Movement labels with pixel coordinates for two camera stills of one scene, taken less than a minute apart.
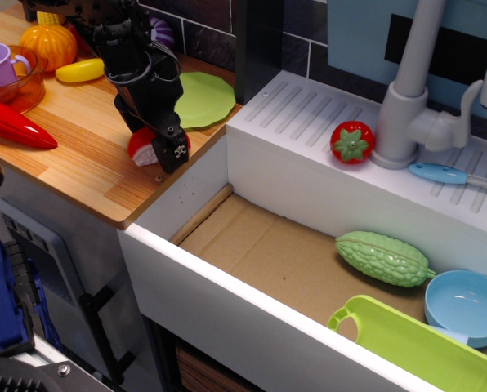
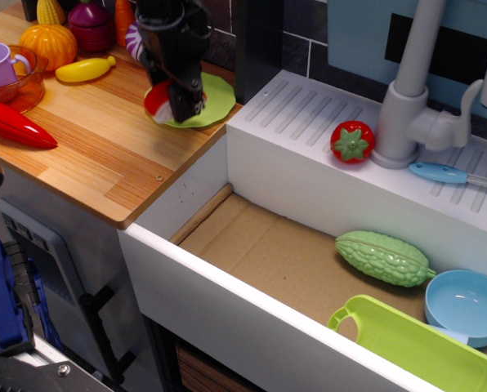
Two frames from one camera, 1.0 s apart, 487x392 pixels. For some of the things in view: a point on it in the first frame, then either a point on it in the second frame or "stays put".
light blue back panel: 372,38 stays put
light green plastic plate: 205,100 stays put
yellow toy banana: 82,70 stays put
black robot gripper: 148,74 to 173,37
